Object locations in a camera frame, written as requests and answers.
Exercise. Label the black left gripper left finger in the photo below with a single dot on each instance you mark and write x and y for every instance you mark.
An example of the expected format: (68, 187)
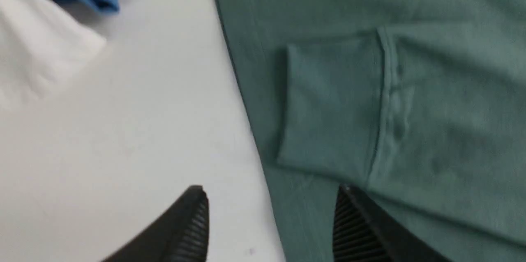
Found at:
(180, 234)

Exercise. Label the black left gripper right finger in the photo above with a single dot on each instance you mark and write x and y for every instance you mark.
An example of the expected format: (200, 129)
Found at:
(364, 232)

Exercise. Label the green long sleeve shirt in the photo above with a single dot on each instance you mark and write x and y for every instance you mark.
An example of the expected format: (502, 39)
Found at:
(419, 103)

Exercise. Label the white crumpled shirt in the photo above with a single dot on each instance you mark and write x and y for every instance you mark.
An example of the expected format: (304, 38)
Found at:
(42, 47)

